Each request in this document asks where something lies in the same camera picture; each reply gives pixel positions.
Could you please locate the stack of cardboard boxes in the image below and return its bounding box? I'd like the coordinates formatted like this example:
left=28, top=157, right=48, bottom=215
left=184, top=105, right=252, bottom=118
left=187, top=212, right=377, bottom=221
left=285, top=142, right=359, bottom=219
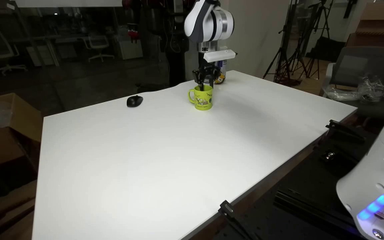
left=345, top=0, right=384, bottom=48

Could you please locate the black clamp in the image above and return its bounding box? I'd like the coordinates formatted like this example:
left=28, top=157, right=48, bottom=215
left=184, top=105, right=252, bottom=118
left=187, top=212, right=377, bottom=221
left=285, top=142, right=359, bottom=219
left=325, top=120, right=366, bottom=144
left=218, top=200, right=256, bottom=240

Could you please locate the group of black tripods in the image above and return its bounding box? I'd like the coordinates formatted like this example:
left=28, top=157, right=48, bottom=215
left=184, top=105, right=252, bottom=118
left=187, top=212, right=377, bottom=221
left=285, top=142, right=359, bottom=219
left=263, top=0, right=333, bottom=84

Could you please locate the grey armchair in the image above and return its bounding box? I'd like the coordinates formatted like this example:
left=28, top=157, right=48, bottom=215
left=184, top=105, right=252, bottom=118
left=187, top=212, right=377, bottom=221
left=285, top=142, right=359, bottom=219
left=319, top=46, right=384, bottom=118

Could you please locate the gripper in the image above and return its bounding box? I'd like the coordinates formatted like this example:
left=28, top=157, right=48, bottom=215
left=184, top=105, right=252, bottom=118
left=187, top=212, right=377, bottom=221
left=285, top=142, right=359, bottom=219
left=193, top=52, right=221, bottom=91

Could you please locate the cardboard box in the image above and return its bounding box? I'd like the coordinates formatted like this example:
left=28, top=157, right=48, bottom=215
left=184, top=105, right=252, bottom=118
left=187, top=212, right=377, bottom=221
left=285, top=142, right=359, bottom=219
left=0, top=93, right=43, bottom=168

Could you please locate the white bottle with yellow label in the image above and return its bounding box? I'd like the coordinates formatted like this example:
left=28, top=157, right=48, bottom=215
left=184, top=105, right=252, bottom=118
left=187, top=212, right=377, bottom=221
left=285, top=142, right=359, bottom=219
left=213, top=47, right=228, bottom=85

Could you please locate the black computer mouse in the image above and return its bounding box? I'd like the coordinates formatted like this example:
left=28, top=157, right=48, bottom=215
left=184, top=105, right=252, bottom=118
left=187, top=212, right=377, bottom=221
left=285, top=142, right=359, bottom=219
left=126, top=95, right=144, bottom=108

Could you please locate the heap of clear plastic bags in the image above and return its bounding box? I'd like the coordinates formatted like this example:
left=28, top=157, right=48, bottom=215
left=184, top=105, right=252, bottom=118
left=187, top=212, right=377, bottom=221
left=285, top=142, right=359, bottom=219
left=325, top=74, right=384, bottom=102

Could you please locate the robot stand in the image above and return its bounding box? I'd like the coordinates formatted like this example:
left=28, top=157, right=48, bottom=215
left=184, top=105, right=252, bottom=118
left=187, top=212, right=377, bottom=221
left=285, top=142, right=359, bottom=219
left=192, top=113, right=384, bottom=240

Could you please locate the yellow-green printed mug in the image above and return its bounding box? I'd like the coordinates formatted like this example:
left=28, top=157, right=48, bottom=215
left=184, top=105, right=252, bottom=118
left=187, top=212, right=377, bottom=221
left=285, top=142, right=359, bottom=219
left=188, top=85, right=214, bottom=111

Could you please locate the black bag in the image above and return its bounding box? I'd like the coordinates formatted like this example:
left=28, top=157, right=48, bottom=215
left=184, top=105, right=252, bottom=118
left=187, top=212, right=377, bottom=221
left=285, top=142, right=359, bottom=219
left=306, top=36, right=346, bottom=63

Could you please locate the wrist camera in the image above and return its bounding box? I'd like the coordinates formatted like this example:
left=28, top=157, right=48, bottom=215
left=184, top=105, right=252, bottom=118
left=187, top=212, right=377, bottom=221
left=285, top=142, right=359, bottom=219
left=203, top=49, right=237, bottom=63

